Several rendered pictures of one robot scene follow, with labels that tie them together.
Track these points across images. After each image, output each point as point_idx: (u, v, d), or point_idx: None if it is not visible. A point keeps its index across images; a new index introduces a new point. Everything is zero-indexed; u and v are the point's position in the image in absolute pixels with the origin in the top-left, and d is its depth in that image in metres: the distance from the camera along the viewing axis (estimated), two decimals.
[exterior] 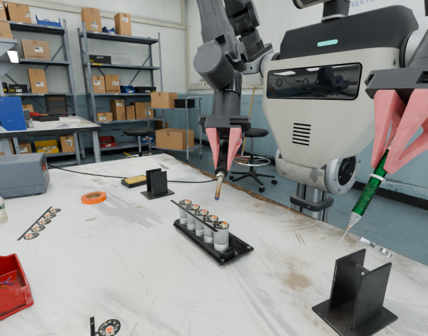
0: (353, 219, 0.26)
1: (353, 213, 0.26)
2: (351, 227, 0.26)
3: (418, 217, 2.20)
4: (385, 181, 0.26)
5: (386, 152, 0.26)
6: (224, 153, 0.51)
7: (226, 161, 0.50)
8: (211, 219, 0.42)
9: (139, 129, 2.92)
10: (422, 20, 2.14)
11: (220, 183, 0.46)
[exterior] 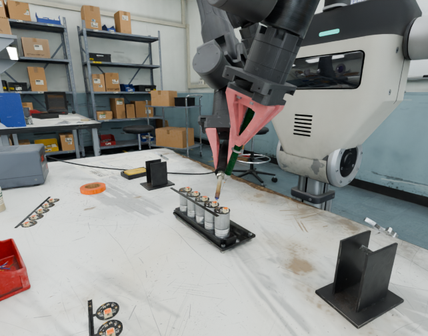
0: (224, 176, 0.41)
1: (225, 173, 0.41)
2: (225, 181, 0.41)
3: (419, 214, 2.19)
4: (235, 151, 0.38)
5: (241, 131, 0.38)
6: (224, 153, 0.51)
7: (226, 161, 0.50)
8: (212, 204, 0.42)
9: (139, 126, 2.91)
10: (423, 17, 2.14)
11: (220, 182, 0.46)
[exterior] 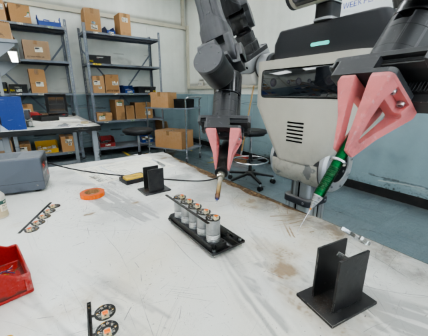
0: (314, 200, 0.27)
1: (315, 195, 0.27)
2: (313, 208, 0.27)
3: (415, 215, 2.22)
4: (346, 163, 0.27)
5: (348, 135, 0.27)
6: (224, 153, 0.51)
7: (226, 161, 0.50)
8: (204, 212, 0.44)
9: (138, 128, 2.94)
10: None
11: (220, 183, 0.46)
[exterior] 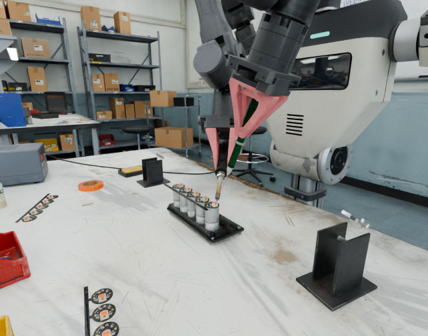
0: (227, 169, 0.40)
1: (227, 165, 0.40)
2: (227, 174, 0.40)
3: (415, 213, 2.22)
4: (238, 143, 0.37)
5: (244, 123, 0.37)
6: (224, 153, 0.51)
7: (226, 161, 0.50)
8: (203, 199, 0.44)
9: (138, 126, 2.93)
10: (419, 17, 2.16)
11: (220, 183, 0.46)
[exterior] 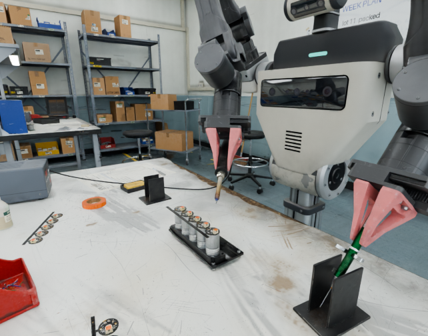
0: None
1: (335, 277, 0.33)
2: None
3: (413, 218, 2.23)
4: (360, 252, 0.33)
5: (362, 229, 0.34)
6: (224, 153, 0.51)
7: (226, 161, 0.50)
8: (204, 225, 0.46)
9: None
10: None
11: (220, 183, 0.46)
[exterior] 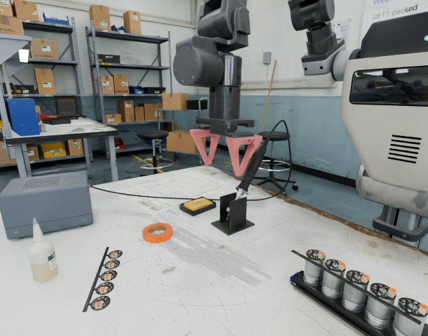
0: None
1: None
2: None
3: None
4: None
5: None
6: (249, 168, 0.55)
7: (248, 177, 0.55)
8: (390, 294, 0.28)
9: (153, 131, 2.77)
10: None
11: None
